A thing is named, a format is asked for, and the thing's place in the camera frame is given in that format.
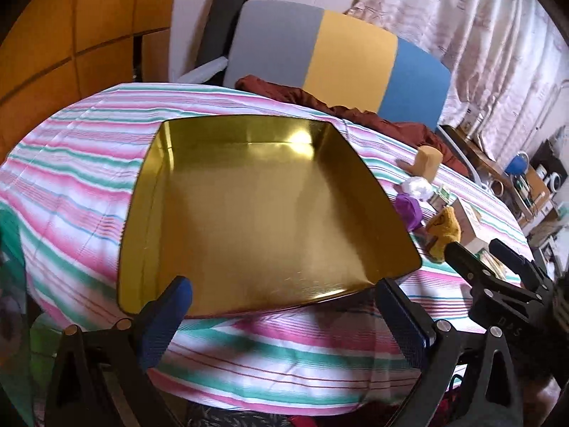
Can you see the wooden wardrobe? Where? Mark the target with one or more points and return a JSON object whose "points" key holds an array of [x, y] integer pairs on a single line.
{"points": [[66, 44]]}

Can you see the small green box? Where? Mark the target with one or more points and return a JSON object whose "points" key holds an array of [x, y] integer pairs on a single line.
{"points": [[442, 195]]}

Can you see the black white appliance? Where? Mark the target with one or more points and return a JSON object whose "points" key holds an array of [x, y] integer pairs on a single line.
{"points": [[549, 164]]}

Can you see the pale patterned curtain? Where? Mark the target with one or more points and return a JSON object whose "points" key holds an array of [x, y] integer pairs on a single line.
{"points": [[480, 31]]}

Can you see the striped pink green bedsheet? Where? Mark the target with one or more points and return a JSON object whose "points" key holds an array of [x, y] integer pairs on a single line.
{"points": [[80, 151]]}

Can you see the black rolled mat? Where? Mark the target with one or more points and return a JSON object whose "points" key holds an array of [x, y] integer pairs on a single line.
{"points": [[222, 22]]}

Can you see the yellow green packet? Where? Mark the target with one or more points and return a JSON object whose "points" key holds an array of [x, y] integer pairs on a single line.
{"points": [[493, 264]]}

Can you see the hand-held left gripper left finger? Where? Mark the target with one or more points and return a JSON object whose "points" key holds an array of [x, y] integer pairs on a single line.
{"points": [[171, 316]]}

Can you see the white bed frame rail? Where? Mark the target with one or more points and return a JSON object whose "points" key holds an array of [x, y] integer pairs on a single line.
{"points": [[462, 151], [202, 70]]}

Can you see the purple cloth item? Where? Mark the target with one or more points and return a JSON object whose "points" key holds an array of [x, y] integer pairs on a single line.
{"points": [[409, 211]]}

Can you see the cream cardboard box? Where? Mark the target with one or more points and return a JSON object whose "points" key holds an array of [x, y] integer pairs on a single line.
{"points": [[471, 224]]}

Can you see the yellow plush toy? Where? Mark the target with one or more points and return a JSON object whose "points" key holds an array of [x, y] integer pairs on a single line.
{"points": [[444, 231]]}

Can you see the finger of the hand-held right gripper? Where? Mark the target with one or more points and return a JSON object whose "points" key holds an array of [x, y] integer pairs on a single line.
{"points": [[462, 263], [511, 255]]}

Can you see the gold metal tray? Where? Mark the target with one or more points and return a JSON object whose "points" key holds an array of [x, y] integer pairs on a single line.
{"points": [[266, 213]]}

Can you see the wooden side table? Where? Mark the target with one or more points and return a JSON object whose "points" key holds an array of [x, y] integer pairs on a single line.
{"points": [[489, 164]]}

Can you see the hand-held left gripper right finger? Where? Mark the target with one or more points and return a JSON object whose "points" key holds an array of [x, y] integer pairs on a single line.
{"points": [[406, 324]]}

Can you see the tan cylinder block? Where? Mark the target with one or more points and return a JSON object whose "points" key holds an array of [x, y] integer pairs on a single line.
{"points": [[427, 162]]}

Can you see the blue mug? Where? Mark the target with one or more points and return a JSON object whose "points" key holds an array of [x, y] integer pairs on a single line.
{"points": [[516, 164]]}

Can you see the dark red blanket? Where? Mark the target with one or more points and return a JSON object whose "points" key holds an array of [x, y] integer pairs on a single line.
{"points": [[355, 113]]}

